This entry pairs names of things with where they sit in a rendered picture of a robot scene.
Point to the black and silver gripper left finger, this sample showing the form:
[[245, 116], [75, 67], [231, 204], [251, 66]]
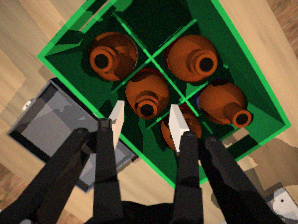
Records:
[[44, 199]]

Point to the green bottle crate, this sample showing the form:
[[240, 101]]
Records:
[[156, 24]]

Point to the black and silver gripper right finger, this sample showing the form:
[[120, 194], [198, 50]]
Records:
[[238, 199]]

